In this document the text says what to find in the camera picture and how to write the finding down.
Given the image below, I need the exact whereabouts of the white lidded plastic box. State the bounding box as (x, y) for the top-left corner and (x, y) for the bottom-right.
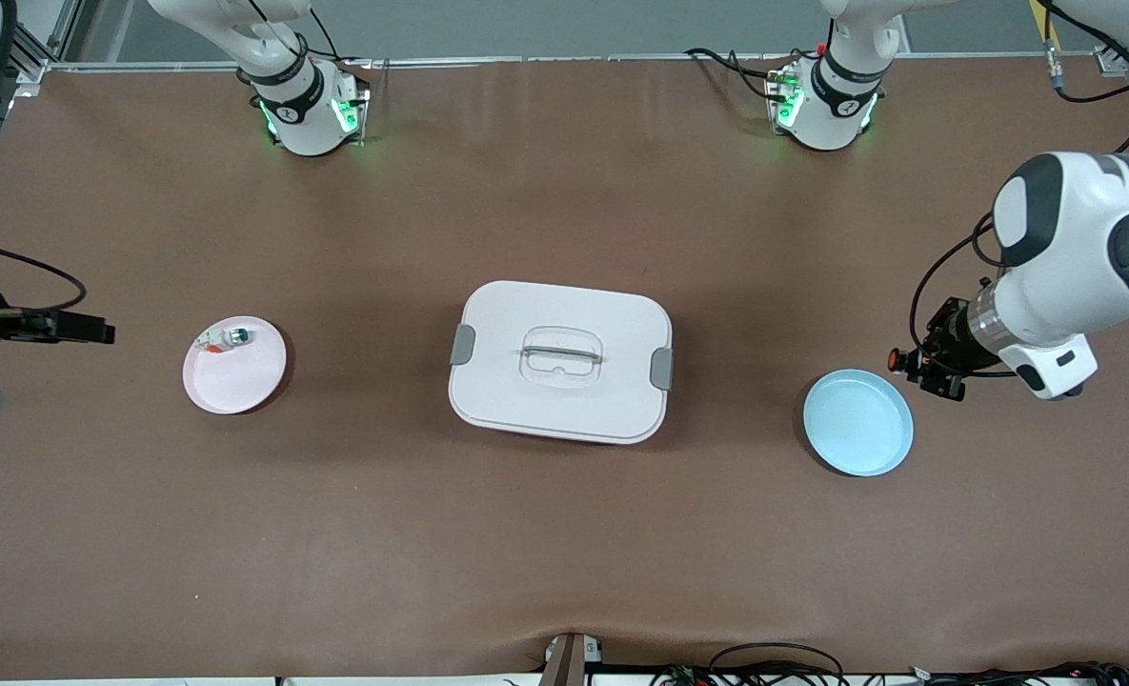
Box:
(448, 280), (675, 446)

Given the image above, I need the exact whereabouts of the light blue round plate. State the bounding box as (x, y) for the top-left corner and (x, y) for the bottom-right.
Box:
(802, 369), (915, 477)

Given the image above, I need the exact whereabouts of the pink round plate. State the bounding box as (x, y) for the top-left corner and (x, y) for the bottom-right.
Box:
(183, 315), (289, 415)

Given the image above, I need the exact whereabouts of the silver base mounting plate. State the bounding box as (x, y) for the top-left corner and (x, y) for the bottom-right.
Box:
(762, 59), (887, 146)
(257, 57), (372, 151)

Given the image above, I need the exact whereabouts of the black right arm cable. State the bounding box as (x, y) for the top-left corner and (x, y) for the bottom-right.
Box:
(0, 234), (89, 311)

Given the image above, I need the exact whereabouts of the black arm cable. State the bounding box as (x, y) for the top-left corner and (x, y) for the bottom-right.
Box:
(909, 0), (1129, 355)
(0, 234), (89, 311)

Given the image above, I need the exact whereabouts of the aluminium corner frame profile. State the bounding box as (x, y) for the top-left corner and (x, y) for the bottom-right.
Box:
(10, 0), (87, 102)

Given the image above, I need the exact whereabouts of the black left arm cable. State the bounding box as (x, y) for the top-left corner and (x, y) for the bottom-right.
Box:
(909, 0), (1129, 355)

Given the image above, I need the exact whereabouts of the black table edge cable bundle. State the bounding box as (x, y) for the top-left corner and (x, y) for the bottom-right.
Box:
(655, 642), (1129, 686)

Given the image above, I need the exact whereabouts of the black base cable bundle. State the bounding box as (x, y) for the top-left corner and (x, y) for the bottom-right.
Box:
(685, 46), (796, 102)

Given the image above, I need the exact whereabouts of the gray folding lid handle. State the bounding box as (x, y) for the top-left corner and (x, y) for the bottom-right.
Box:
(519, 345), (607, 374)

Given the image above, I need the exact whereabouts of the aluminium table edge rail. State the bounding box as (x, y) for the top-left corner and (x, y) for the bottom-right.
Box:
(50, 51), (1116, 74)

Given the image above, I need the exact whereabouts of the camera mount post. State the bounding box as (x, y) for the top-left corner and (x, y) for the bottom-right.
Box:
(539, 632), (606, 686)

